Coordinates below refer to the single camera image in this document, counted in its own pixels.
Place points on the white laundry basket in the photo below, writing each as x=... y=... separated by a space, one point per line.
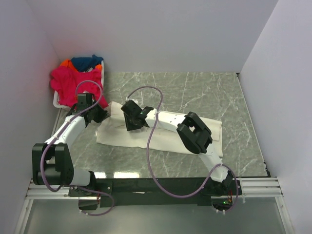
x=56 y=96

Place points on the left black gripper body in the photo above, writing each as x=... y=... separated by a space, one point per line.
x=99 y=113

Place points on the black base beam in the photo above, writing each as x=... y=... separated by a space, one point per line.
x=144 y=191

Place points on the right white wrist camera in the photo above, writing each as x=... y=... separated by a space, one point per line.
x=131 y=99

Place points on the blue t shirt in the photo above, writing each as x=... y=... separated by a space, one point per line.
x=83 y=64

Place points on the pink t shirt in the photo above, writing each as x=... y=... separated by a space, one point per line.
x=68 y=83

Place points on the white t shirt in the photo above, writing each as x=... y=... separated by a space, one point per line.
x=112 y=131

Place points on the orange t shirt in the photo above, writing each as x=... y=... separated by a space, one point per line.
x=67 y=63

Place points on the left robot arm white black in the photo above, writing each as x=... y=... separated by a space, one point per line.
x=51 y=161

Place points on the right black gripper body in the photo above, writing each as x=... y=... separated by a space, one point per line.
x=129 y=123

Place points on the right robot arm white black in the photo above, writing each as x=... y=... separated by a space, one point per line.
x=194 y=134

